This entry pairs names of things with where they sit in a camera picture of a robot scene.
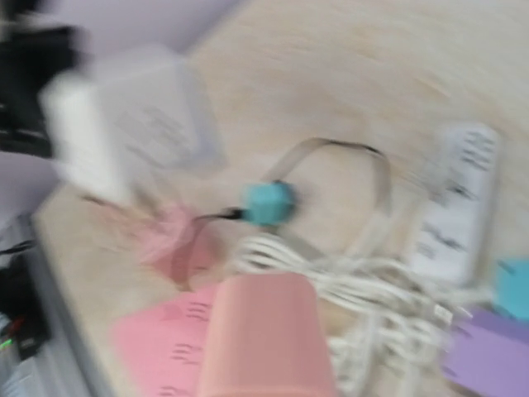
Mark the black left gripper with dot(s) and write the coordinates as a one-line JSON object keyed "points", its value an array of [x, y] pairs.
{"points": [[30, 59]]}

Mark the white cube socket adapter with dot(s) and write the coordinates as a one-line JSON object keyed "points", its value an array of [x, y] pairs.
{"points": [[131, 119]]}

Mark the teal plug adapter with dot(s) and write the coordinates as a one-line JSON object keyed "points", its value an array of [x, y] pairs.
{"points": [[269, 204]]}

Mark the pink triangular power strip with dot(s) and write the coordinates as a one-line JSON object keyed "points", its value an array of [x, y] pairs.
{"points": [[162, 347]]}

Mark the pink plug adapter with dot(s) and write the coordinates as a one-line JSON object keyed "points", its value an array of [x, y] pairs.
{"points": [[265, 338]]}

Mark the white power strip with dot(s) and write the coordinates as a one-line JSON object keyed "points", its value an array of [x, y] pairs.
{"points": [[453, 221]]}

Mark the pink cube socket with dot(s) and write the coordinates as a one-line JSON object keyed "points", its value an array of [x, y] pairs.
{"points": [[177, 245]]}

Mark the teal power strip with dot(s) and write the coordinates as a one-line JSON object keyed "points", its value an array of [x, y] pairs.
{"points": [[511, 288]]}

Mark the purple power strip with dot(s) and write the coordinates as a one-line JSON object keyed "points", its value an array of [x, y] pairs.
{"points": [[488, 355]]}

